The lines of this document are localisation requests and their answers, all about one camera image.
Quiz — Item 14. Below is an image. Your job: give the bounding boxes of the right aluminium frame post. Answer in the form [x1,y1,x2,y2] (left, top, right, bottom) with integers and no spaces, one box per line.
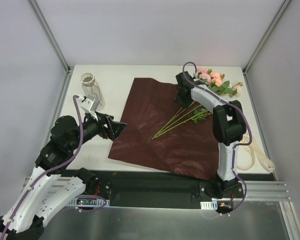
[242,0,293,76]

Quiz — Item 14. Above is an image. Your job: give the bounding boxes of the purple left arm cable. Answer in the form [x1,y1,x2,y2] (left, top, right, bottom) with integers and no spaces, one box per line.
[0,94,108,240]

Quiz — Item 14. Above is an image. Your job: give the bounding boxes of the left white cable duct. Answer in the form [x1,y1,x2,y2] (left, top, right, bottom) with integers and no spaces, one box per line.
[65,196,110,208]

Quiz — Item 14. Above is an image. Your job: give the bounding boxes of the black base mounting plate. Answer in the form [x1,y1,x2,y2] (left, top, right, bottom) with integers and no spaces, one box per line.
[66,168,273,210]

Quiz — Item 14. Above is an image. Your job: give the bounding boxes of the white cable duct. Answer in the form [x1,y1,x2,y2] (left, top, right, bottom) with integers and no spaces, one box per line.
[200,199,218,211]
[65,196,110,208]

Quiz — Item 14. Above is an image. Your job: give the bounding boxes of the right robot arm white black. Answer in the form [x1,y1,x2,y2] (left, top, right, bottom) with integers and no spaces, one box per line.
[174,71,247,199]

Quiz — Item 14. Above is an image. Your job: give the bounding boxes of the beige ceramic vase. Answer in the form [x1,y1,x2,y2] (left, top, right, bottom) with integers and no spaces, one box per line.
[80,73,106,111]

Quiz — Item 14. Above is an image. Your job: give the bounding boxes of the right white cable duct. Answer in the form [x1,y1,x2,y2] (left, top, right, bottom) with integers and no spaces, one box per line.
[200,199,218,211]

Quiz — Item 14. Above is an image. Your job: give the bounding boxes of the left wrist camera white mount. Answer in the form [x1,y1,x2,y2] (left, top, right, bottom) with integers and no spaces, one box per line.
[78,95,100,121]

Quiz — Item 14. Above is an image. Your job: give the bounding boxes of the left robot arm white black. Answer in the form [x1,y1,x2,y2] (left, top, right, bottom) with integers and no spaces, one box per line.
[0,113,127,240]

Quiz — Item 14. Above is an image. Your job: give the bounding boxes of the cream printed ribbon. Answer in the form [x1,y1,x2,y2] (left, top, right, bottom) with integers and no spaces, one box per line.
[236,137,276,173]

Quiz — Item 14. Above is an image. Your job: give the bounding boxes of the right side aluminium rail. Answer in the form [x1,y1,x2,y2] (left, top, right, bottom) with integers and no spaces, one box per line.
[242,72,277,181]

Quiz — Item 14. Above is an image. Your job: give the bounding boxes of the dark red wrapping paper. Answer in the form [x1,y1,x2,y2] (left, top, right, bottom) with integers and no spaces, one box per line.
[108,78,219,181]

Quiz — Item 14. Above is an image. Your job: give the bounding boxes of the pink flower bouquet green leaves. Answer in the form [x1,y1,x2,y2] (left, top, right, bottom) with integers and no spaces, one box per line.
[151,67,244,140]

